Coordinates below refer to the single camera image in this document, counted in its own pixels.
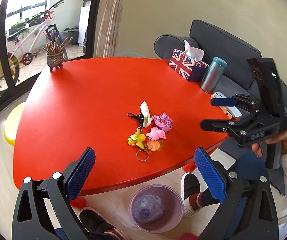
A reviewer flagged pink paper ball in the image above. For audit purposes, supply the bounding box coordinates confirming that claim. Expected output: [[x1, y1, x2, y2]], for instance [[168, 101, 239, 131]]
[[153, 112, 173, 132]]

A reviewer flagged yellow rubber toy keychain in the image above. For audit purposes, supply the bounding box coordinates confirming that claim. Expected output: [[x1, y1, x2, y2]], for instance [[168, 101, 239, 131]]
[[127, 128, 146, 149]]

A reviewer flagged pink pig toy keychain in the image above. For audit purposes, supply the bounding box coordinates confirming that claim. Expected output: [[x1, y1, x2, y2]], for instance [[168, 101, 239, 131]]
[[146, 127, 166, 141]]

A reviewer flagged white hook with black keychain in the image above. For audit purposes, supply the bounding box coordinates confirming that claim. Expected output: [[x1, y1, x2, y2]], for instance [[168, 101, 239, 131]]
[[140, 101, 153, 128]]

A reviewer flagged orange turtle keychain charm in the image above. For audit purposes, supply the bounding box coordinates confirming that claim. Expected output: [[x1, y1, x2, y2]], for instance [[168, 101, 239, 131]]
[[146, 140, 165, 152]]

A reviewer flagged black retractable keychain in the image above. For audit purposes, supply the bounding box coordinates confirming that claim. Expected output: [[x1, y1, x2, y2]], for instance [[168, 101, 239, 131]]
[[127, 113, 145, 129]]

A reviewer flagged pink trash bin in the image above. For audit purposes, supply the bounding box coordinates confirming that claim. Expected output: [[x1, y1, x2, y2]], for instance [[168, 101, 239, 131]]
[[128, 184, 184, 234]]

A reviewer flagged person's right hand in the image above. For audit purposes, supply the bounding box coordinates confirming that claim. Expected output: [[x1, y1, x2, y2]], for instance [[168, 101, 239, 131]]
[[264, 130, 287, 154]]

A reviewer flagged wooden phone stand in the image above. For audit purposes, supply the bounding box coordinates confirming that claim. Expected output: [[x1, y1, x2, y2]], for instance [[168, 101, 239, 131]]
[[210, 94, 233, 119]]

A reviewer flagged white smartphone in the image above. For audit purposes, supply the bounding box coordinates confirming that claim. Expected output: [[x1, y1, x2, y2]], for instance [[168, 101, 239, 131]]
[[212, 91, 243, 119]]

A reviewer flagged person's black shoe right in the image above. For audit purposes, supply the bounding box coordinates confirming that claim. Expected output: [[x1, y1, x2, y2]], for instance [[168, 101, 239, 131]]
[[180, 172, 219, 218]]

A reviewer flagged person's black shoe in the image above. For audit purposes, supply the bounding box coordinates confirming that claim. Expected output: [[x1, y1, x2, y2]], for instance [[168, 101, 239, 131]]
[[78, 207, 130, 240], [180, 172, 219, 218]]

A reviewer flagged teal metal tumbler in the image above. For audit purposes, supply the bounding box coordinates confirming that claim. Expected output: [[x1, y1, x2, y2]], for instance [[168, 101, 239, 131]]
[[201, 57, 228, 94]]

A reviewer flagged grey sofa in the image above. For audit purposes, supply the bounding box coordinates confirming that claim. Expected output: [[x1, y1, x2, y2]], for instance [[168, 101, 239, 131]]
[[153, 19, 287, 196]]

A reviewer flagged union jack tissue box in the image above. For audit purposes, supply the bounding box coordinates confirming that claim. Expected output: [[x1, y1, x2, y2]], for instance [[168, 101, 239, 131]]
[[169, 40, 209, 82]]

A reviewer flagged person's black shoe left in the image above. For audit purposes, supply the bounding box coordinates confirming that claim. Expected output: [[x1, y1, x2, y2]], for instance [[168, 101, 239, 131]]
[[78, 207, 130, 240]]

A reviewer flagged red table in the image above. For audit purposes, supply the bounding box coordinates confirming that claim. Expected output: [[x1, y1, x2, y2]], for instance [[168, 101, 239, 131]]
[[13, 57, 226, 195]]

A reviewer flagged yellow round stool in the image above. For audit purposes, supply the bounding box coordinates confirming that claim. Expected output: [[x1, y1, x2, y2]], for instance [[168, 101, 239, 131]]
[[3, 102, 25, 146]]

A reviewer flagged potted succulent plant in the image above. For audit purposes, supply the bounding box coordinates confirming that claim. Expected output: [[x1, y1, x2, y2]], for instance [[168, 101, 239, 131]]
[[42, 35, 73, 72]]

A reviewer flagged beige curtain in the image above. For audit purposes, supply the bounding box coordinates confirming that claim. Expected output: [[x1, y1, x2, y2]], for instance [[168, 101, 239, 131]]
[[95, 0, 123, 57]]

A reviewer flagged white pink bicycle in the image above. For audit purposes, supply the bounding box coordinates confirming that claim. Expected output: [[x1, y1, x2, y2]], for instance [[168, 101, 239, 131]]
[[7, 0, 72, 85]]

